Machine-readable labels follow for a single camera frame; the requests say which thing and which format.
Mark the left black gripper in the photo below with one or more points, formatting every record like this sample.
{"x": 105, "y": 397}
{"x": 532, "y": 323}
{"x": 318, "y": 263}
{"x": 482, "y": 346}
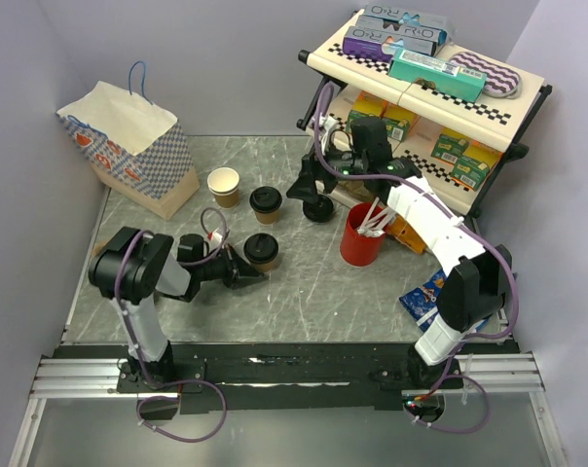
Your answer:
{"x": 238, "y": 270}

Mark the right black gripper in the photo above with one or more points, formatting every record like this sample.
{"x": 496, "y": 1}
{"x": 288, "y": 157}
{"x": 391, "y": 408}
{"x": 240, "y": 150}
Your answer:
{"x": 305, "y": 188}

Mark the brown paper cup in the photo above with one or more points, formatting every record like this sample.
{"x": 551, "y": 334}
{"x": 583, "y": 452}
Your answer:
{"x": 266, "y": 266}
{"x": 267, "y": 218}

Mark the black cup lid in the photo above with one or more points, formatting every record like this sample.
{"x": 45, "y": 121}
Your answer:
{"x": 265, "y": 199}
{"x": 260, "y": 248}

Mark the paper takeout bag blue handles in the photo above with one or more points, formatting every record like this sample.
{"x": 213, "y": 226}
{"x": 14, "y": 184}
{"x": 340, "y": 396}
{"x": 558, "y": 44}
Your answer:
{"x": 134, "y": 146}

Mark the cardboard cup carrier tray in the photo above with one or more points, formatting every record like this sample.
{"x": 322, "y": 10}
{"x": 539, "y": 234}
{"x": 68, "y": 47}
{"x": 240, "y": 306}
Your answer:
{"x": 98, "y": 247}

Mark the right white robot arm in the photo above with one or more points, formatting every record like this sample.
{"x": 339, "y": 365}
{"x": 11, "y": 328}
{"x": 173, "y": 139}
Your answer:
{"x": 405, "y": 192}

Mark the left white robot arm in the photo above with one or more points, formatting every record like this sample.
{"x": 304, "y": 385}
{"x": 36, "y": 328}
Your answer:
{"x": 135, "y": 266}

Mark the stack of black cup lids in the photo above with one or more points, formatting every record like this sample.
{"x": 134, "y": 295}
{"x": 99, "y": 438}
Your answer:
{"x": 319, "y": 212}

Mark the red cup with stirrers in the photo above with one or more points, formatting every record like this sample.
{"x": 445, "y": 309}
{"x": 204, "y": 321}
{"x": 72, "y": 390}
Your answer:
{"x": 357, "y": 249}

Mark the stack of brown paper cups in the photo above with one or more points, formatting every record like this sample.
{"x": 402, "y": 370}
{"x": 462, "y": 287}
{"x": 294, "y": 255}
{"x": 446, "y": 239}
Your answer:
{"x": 223, "y": 183}

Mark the two tier checkered shelf rack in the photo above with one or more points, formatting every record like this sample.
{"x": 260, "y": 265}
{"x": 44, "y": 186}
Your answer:
{"x": 498, "y": 123}

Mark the green yellow box far left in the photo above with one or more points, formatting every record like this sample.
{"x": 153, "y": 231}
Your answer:
{"x": 366, "y": 105}

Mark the green yellow box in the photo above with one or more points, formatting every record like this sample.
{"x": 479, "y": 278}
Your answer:
{"x": 450, "y": 146}
{"x": 474, "y": 165}
{"x": 398, "y": 121}
{"x": 366, "y": 105}

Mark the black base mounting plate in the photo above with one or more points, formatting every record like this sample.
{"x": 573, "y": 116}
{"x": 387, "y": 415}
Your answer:
{"x": 287, "y": 375}

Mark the purple R&O box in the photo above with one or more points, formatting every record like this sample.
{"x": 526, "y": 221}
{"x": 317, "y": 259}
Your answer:
{"x": 369, "y": 43}

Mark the blue snack bag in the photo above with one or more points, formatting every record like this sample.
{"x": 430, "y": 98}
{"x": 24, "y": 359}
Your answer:
{"x": 428, "y": 297}

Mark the green yellow box far right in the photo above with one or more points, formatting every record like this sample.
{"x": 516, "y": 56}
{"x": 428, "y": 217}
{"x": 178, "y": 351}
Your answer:
{"x": 474, "y": 165}

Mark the teal long box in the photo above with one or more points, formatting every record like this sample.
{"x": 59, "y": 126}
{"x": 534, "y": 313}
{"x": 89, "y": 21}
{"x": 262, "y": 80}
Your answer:
{"x": 433, "y": 73}

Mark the grey R&O box top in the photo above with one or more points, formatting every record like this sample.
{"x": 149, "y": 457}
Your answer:
{"x": 399, "y": 15}

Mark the dark grey R&O box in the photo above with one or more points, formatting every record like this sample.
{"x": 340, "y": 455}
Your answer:
{"x": 420, "y": 33}

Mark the purple wavy pouch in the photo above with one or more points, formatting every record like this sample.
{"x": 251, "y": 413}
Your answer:
{"x": 501, "y": 82}

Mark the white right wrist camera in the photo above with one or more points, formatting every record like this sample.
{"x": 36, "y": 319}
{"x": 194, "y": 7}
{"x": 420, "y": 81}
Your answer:
{"x": 327, "y": 125}

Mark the aluminium rail frame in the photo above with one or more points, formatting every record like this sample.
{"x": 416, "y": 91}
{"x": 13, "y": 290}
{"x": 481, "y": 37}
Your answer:
{"x": 91, "y": 371}

